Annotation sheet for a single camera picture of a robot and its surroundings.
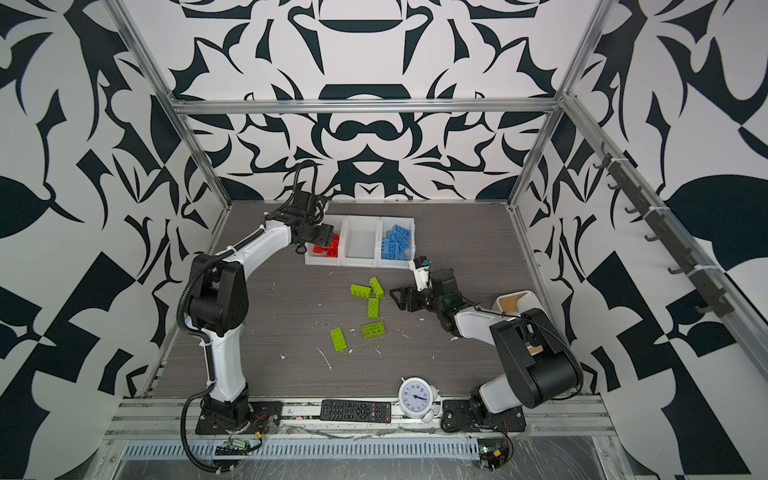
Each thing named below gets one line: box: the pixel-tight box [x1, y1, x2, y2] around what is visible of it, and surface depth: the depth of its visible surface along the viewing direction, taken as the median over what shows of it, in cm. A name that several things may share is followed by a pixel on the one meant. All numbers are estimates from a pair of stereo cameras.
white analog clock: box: [398, 376, 439, 423], surface depth 77 cm
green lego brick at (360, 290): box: [350, 284, 371, 298], surface depth 96 cm
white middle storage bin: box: [341, 215, 381, 268], surface depth 107 cm
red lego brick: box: [313, 233, 340, 258], surface depth 103 cm
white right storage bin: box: [377, 216, 416, 268], surface depth 105 cm
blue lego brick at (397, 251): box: [388, 244, 410, 261], surface depth 104 cm
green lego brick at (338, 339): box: [330, 327, 347, 352], surface depth 88 cm
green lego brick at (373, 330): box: [361, 322, 385, 339], surface depth 89 cm
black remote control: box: [320, 400, 392, 423], surface depth 76 cm
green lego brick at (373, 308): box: [367, 297, 379, 319], surface depth 94 cm
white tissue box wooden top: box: [491, 290, 542, 315], surface depth 90 cm
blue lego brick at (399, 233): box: [386, 224, 411, 242], surface depth 109 cm
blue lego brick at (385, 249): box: [381, 238, 390, 260], surface depth 103 cm
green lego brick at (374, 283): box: [369, 276, 385, 299], surface depth 96 cm
